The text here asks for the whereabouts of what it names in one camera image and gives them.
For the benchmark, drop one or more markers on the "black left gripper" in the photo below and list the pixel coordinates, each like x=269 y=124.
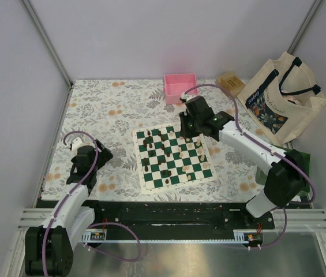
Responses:
x=104 y=156

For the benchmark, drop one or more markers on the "aluminium frame rail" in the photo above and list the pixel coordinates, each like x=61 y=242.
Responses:
x=291 y=221

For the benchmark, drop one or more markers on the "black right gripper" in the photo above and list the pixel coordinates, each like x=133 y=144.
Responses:
x=184 y=117

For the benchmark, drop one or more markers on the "green metal tray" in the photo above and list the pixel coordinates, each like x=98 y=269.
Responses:
x=261 y=177

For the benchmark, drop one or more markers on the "small cardboard box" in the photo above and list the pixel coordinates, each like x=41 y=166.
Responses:
x=231 y=83

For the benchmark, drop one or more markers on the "green white chess board mat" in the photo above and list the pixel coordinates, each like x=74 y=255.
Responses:
x=166 y=160

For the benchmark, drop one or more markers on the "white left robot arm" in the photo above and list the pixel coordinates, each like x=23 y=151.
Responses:
x=49 y=246

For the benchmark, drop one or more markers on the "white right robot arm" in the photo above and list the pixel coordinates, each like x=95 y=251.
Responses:
x=285 y=171

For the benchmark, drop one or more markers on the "floral patterned table mat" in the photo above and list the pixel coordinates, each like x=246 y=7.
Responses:
x=110 y=110

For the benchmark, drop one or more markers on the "pink plastic box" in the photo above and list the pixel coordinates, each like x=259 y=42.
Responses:
x=176 y=84

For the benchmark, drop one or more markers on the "beige canvas tote bag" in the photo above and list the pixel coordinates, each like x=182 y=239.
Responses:
x=283 y=98

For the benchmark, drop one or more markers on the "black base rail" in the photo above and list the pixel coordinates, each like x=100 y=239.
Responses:
x=165 y=216

